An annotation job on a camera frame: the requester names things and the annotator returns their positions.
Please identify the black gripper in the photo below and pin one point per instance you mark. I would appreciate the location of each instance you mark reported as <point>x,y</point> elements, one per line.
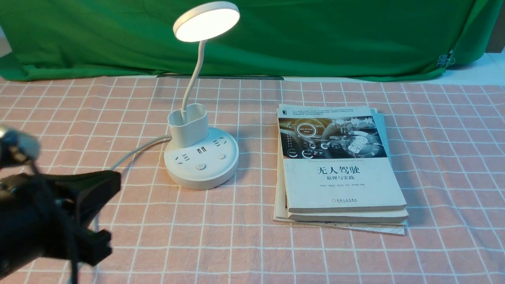
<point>46,217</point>

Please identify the white desk lamp power strip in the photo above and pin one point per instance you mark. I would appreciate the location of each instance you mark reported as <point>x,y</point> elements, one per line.
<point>199,156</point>

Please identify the green backdrop cloth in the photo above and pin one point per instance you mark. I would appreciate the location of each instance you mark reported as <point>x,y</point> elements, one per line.
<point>375,40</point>

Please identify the bottom book with pale cover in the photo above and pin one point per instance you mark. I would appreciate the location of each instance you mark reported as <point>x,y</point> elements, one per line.
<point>355,228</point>

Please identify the top book with car cover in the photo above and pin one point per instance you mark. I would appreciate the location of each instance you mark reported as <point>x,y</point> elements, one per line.
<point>339,173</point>

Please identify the pink checkered tablecloth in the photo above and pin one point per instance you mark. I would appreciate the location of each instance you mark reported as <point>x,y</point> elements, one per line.
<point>447,147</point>

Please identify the metal binder clip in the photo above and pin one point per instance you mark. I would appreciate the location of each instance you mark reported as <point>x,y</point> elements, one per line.
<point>445,60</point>

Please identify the silver wrist camera knob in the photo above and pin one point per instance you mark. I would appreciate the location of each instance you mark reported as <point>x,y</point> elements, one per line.
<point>17,147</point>

